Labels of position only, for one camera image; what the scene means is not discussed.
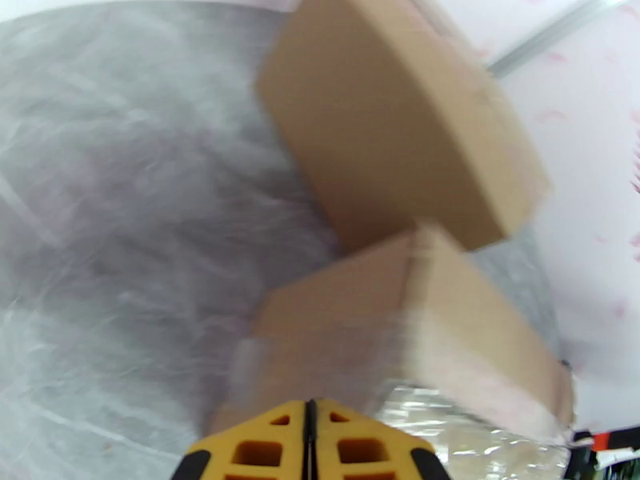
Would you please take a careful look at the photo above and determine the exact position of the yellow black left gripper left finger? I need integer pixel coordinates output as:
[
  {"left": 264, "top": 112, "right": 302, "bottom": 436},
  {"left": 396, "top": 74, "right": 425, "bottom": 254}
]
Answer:
[{"left": 172, "top": 399, "right": 311, "bottom": 480}]

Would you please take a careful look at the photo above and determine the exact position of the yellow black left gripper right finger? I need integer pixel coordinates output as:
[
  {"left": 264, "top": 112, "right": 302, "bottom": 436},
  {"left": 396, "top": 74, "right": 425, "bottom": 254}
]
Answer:
[{"left": 310, "top": 398, "right": 454, "bottom": 480}]

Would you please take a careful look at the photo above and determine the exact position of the cardboard box with cut tape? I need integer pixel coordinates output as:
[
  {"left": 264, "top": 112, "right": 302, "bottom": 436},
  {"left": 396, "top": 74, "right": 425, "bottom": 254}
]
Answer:
[{"left": 207, "top": 223, "right": 576, "bottom": 480}]

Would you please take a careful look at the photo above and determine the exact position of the brown cardboard box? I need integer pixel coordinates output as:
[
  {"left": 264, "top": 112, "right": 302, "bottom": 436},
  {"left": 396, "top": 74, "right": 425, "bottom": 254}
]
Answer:
[{"left": 254, "top": 0, "right": 551, "bottom": 252}]

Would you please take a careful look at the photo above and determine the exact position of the aluminium frame corner post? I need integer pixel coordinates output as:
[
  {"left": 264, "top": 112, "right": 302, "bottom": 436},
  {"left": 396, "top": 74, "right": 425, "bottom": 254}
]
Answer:
[{"left": 487, "top": 0, "right": 631, "bottom": 77}]

